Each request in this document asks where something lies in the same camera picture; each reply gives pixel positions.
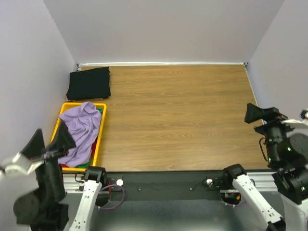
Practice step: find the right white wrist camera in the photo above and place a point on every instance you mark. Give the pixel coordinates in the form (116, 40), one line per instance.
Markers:
(301, 123)

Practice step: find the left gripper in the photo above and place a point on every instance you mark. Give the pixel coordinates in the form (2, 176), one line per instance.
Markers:
(63, 139)

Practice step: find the yellow plastic bin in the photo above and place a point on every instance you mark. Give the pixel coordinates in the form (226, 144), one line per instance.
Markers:
(69, 105)

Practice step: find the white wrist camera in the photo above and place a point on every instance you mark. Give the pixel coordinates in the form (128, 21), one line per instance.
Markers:
(301, 123)
(19, 165)

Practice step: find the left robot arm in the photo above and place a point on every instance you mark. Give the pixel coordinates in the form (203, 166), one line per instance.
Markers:
(42, 208)

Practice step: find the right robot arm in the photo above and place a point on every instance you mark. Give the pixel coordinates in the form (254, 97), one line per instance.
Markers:
(288, 157)

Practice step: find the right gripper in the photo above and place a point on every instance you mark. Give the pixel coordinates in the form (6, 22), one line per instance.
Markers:
(253, 111)

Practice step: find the black t-shirt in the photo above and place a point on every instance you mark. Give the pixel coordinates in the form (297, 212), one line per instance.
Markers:
(89, 84)

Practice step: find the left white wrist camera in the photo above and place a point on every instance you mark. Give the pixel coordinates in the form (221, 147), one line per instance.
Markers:
(19, 165)

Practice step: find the lavender t-shirt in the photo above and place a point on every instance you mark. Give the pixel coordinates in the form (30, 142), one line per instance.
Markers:
(83, 123)

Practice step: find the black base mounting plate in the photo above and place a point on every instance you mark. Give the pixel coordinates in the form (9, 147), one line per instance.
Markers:
(210, 190)

